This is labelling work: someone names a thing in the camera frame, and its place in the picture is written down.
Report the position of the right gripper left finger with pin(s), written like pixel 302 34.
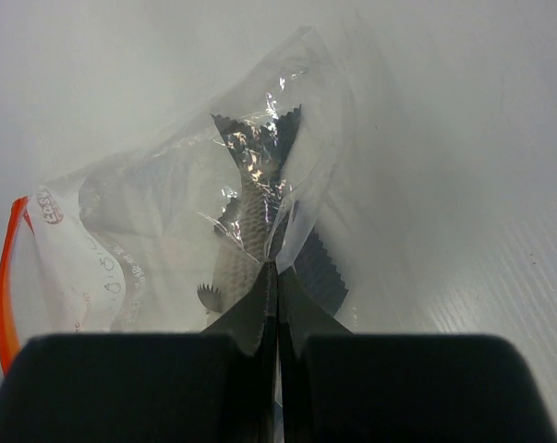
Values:
pixel 213 386

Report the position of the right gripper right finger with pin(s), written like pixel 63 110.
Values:
pixel 340 386

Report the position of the clear zip top bag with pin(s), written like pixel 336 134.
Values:
pixel 122 244

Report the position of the grey fake fish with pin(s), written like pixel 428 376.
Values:
pixel 251 229

